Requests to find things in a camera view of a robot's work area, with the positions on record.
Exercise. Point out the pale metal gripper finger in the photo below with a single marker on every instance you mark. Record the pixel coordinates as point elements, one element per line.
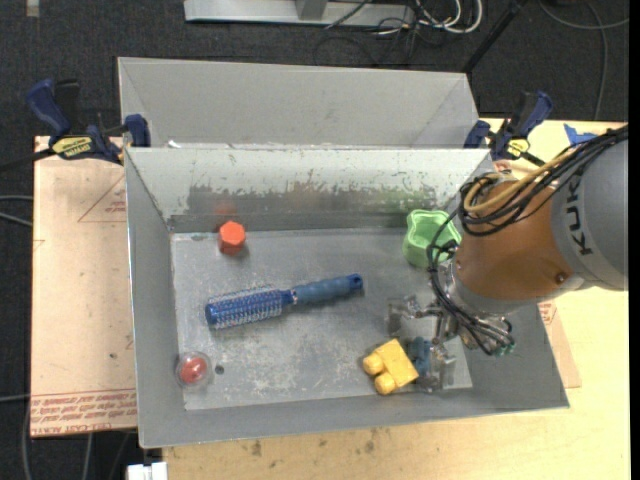
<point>442,365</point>
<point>406,309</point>

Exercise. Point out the small blue toy piece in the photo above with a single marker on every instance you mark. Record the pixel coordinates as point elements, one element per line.
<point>419,355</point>

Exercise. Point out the yellow toy brick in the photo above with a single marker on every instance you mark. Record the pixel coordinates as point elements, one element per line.
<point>395,365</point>

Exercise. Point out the green plastic cup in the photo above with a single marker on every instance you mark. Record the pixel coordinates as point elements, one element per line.
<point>422,238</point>

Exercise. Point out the grey metal bin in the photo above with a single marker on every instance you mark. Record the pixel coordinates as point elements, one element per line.
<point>310,198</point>

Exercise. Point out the blue hairbrush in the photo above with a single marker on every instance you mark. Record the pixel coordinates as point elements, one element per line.
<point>250,304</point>

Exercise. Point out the orange hexagonal block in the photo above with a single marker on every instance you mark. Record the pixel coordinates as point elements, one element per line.
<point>231,238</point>

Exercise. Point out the red ball in clear dome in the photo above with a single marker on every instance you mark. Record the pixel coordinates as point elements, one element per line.
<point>192,369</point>

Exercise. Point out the brown cardboard board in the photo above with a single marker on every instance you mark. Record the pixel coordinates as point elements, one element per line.
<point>80,293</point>

